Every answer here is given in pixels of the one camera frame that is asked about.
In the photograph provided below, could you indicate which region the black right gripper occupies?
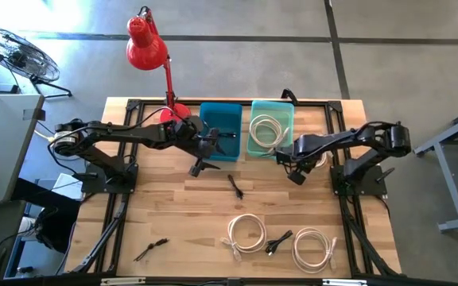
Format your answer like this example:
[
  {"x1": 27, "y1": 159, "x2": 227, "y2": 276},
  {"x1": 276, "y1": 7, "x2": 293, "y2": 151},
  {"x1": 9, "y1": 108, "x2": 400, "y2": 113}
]
[{"x1": 274, "y1": 145, "x2": 312, "y2": 187}]

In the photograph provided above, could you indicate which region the black aluminium table frame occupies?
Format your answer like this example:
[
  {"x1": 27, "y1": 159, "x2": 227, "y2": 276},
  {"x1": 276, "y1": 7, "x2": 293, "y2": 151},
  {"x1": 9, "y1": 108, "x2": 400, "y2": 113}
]
[{"x1": 69, "y1": 98, "x2": 403, "y2": 279}]

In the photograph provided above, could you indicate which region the blue plastic bin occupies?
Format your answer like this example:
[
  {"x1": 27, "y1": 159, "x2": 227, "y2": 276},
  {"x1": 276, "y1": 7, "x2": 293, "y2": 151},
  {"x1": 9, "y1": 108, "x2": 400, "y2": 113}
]
[{"x1": 198, "y1": 102, "x2": 243, "y2": 163}]

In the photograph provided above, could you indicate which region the black clamp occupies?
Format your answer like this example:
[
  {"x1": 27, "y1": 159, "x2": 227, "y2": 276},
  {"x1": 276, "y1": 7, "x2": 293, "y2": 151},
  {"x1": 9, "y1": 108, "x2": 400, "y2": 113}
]
[{"x1": 281, "y1": 87, "x2": 300, "y2": 105}]

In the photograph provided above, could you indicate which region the red desk lamp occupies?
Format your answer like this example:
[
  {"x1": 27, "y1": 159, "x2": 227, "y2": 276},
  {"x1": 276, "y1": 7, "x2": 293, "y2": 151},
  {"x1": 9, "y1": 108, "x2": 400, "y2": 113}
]
[{"x1": 126, "y1": 6, "x2": 193, "y2": 124}]

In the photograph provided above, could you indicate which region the black floor fan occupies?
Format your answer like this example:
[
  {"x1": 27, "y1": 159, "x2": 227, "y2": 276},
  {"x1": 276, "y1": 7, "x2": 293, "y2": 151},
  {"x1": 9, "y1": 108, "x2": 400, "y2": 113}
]
[{"x1": 0, "y1": 25, "x2": 73, "y2": 99}]

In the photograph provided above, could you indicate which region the grey desk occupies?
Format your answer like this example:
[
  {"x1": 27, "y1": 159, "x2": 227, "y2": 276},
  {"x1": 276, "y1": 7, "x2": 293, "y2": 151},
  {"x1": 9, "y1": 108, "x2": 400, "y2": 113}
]
[{"x1": 0, "y1": 94, "x2": 45, "y2": 204}]

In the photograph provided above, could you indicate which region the black chair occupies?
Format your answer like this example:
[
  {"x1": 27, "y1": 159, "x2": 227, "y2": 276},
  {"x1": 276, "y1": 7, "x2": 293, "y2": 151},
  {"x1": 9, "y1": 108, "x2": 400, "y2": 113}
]
[{"x1": 14, "y1": 178, "x2": 83, "y2": 255}]

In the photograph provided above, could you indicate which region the grey metal table frame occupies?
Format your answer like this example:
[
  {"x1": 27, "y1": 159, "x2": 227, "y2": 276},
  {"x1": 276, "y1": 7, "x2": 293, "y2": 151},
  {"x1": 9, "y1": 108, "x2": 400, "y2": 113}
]
[{"x1": 413, "y1": 101, "x2": 458, "y2": 234}]

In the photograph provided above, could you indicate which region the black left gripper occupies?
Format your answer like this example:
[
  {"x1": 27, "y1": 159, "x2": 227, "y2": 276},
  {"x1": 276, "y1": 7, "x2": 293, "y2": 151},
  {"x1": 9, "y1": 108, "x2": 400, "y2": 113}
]
[{"x1": 188, "y1": 129, "x2": 227, "y2": 178}]

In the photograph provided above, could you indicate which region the teal translucent plastic bin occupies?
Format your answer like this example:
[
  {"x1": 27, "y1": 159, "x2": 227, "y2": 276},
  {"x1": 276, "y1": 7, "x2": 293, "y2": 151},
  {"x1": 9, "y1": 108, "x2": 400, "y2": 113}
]
[{"x1": 246, "y1": 99, "x2": 296, "y2": 159}]

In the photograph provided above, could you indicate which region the silver metal bracket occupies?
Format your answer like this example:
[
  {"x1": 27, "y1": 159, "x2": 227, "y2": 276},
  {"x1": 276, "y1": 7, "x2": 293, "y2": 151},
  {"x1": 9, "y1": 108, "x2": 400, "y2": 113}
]
[
  {"x1": 100, "y1": 277, "x2": 146, "y2": 286},
  {"x1": 322, "y1": 279, "x2": 367, "y2": 286}
]

